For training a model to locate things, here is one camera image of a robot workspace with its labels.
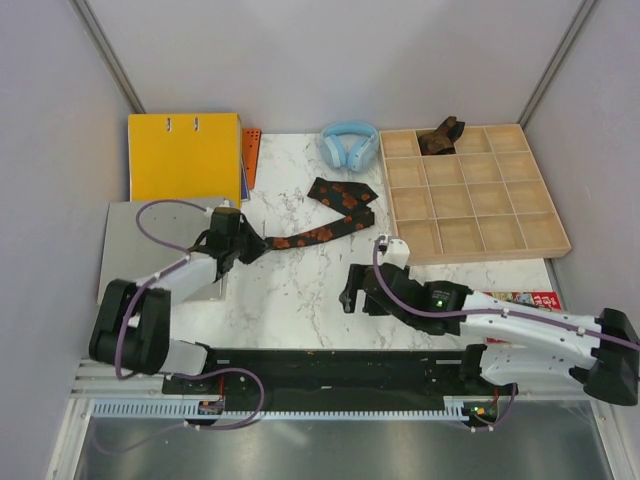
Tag wooden compartment tray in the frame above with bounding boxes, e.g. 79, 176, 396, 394
380, 124, 571, 265

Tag purple notebook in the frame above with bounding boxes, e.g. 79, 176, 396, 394
240, 155, 250, 202

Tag light blue headphones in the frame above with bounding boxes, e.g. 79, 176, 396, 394
318, 121, 380, 173

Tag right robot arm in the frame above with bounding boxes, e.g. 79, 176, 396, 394
339, 264, 639, 406

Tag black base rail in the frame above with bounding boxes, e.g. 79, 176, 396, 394
162, 346, 515, 409

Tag black orange floral tie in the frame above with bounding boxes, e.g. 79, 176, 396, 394
264, 177, 378, 250

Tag orange perforated board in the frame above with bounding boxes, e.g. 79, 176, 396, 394
242, 128, 262, 190

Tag brown rolled tie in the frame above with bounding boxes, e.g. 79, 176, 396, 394
417, 116, 466, 156

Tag white cable duct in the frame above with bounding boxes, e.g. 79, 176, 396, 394
92, 398, 470, 421

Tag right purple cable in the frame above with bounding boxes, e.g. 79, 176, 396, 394
373, 234, 640, 434

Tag yellow ring binder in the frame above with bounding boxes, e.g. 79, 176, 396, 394
128, 113, 242, 206

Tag red treehouse book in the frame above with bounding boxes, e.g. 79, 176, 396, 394
487, 291, 563, 311

